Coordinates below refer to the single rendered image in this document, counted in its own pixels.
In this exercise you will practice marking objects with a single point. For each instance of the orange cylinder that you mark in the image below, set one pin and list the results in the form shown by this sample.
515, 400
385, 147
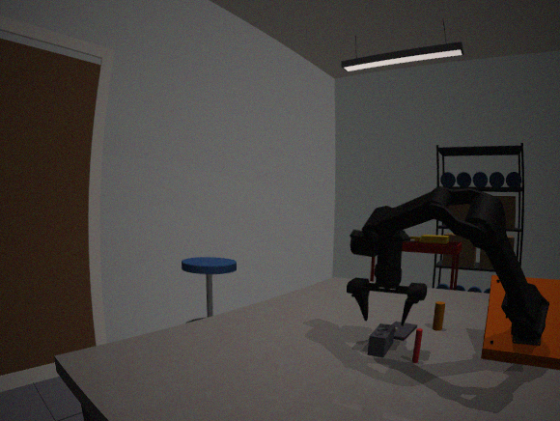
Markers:
438, 315

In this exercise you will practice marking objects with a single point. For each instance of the red peg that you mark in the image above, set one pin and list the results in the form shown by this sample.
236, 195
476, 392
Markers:
417, 345

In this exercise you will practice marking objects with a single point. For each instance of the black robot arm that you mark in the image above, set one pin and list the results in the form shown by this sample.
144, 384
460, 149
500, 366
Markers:
484, 226

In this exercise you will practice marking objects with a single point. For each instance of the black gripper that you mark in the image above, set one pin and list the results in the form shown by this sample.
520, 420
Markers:
388, 277

